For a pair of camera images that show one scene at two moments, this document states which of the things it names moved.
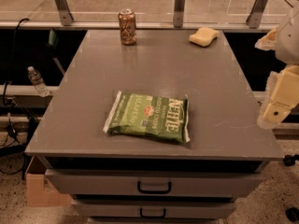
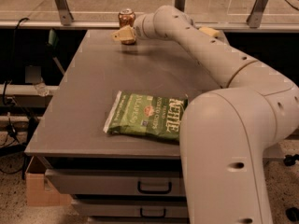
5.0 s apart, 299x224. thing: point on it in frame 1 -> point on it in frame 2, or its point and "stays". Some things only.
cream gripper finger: [282, 102] -> [127, 33]
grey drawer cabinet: [153, 127] stays
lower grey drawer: [154, 208] stays
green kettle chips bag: [150, 116] stays
